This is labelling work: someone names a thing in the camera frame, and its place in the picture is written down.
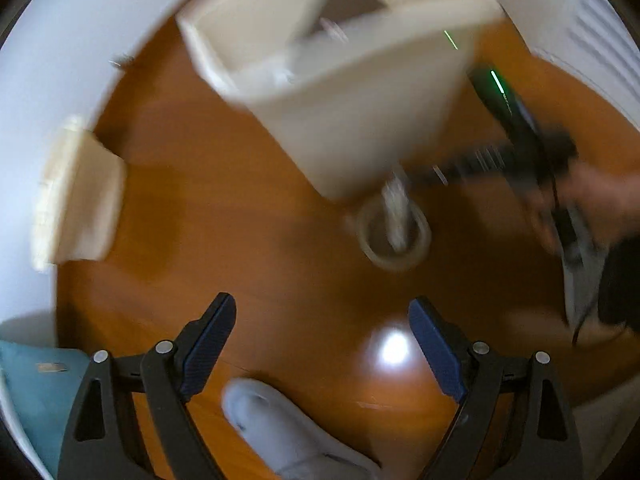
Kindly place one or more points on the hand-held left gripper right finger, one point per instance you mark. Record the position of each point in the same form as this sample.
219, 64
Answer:
437, 350

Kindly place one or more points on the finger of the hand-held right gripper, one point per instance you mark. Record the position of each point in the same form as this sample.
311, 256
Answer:
470, 162

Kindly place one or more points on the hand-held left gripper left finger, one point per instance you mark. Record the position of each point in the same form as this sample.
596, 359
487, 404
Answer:
207, 350

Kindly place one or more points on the white wrapper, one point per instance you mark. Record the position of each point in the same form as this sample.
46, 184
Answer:
397, 215

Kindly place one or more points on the cream plastic bin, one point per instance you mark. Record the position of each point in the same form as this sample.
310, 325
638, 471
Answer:
360, 125

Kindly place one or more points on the person's right hand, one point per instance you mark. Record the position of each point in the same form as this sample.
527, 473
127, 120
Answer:
542, 225

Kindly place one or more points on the clear tape roll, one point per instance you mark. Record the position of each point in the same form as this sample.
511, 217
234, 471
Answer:
372, 254

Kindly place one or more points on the grey slipper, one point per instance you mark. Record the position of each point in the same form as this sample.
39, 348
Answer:
290, 435

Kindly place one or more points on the white ribbed panel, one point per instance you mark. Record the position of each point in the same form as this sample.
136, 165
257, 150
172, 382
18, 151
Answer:
600, 35

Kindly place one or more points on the teal cloth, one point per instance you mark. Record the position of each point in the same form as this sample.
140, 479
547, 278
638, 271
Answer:
40, 385

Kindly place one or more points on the cream plastic block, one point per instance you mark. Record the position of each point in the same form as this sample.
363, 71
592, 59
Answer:
82, 195

